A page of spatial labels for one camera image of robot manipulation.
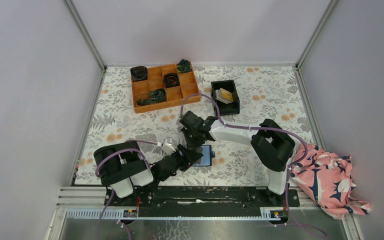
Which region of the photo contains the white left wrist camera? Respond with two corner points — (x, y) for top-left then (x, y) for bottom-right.
(157, 137), (176, 155)

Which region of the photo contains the blue leather card holder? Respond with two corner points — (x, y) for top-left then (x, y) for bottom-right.
(192, 145), (216, 167)

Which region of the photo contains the stack of cards in bin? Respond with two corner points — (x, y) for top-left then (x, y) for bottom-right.
(215, 88), (235, 104)

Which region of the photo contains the green rolled belt top-right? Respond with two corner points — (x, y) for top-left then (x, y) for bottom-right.
(176, 59), (193, 74)

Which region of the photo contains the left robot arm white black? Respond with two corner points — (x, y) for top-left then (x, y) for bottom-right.
(93, 140), (204, 206)

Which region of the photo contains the orange wooden compartment tray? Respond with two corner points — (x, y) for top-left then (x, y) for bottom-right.
(130, 63), (201, 114)

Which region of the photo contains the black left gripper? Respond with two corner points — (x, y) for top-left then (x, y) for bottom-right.
(169, 144), (202, 174)

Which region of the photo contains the black rolled belt top-left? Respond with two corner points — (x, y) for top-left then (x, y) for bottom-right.
(130, 66), (148, 82)

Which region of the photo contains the black plastic card bin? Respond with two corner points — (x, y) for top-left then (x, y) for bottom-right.
(211, 79), (240, 116)

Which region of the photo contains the pink patterned cloth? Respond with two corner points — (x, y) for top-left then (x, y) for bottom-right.
(290, 144), (371, 220)

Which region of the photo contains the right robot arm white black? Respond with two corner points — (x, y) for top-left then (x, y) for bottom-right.
(179, 111), (296, 206)

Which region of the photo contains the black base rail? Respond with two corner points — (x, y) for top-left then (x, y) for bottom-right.
(104, 186), (300, 219)

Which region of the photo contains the green rolled belt front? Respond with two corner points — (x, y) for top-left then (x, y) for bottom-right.
(136, 88), (167, 106)

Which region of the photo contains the black rolled belt centre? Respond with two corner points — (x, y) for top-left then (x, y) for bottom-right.
(163, 72), (180, 89)

